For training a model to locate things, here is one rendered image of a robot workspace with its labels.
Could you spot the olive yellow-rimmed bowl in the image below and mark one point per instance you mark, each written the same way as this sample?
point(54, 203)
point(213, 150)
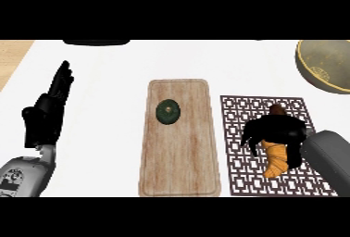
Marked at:
point(326, 64)

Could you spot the golden brown croissant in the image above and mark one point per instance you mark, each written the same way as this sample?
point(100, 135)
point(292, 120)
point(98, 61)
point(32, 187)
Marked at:
point(277, 157)

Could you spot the dark green avocado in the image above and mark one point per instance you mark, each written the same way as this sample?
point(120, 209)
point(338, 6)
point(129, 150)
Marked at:
point(168, 111)

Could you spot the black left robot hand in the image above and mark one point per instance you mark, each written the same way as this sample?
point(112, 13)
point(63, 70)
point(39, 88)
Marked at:
point(47, 114)

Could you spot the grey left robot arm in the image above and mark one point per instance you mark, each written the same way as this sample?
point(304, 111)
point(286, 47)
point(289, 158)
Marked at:
point(23, 176)

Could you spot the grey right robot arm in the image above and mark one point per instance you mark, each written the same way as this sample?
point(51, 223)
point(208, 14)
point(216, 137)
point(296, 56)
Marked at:
point(329, 157)

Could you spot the wooden cutting board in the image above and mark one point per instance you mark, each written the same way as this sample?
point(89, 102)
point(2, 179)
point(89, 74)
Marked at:
point(179, 145)

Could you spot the brown lattice placemat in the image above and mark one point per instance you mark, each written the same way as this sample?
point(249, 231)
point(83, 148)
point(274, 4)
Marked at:
point(270, 182)

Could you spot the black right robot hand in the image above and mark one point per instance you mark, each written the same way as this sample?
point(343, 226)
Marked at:
point(278, 128)

